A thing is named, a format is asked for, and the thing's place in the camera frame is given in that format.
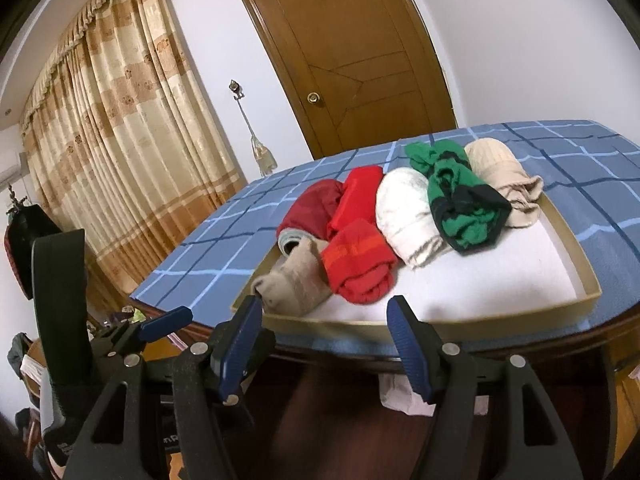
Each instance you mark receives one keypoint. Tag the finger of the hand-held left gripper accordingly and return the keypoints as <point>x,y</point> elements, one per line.
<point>167,321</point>

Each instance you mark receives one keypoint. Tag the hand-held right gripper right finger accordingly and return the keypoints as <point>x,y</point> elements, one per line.
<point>410,350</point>

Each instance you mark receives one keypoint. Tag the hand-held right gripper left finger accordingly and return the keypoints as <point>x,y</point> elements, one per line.
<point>240,350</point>

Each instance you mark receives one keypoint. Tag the shallow cardboard tray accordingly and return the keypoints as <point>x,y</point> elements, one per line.
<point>490,285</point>

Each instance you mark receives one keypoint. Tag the bright red sock roll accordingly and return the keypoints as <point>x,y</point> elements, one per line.
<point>357,260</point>

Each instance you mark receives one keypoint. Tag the cream white sock roll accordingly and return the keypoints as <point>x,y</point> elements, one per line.
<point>405,210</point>

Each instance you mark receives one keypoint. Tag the green black sock bundle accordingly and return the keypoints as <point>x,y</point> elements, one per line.
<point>460,205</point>

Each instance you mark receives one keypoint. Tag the dark red sock roll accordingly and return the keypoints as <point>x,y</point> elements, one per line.
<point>310,210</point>

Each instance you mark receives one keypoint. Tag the beige sock roll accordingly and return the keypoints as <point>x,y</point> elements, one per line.
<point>500,165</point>

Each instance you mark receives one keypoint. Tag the pink fringed cloth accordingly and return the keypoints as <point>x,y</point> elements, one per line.
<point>175,340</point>

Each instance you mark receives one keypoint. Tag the black hanging bag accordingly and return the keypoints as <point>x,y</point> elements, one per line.
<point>25,245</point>

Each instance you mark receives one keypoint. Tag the blue plaid tablecloth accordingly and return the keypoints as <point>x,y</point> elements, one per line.
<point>225,240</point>

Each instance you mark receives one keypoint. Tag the dark wooden desk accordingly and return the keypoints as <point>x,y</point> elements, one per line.
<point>560,385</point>

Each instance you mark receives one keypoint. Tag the beige patterned curtain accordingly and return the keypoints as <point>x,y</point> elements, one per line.
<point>125,135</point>

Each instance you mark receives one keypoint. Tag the tasselled curtain tieback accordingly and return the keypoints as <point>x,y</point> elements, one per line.
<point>262,157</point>

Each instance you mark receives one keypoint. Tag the brass door knob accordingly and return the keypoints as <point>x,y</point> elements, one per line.
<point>313,99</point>

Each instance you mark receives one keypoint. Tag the brown wooden door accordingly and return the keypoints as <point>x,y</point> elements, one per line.
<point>350,60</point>

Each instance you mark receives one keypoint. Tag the metal wall hook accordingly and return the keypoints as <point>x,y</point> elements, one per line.
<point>236,89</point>

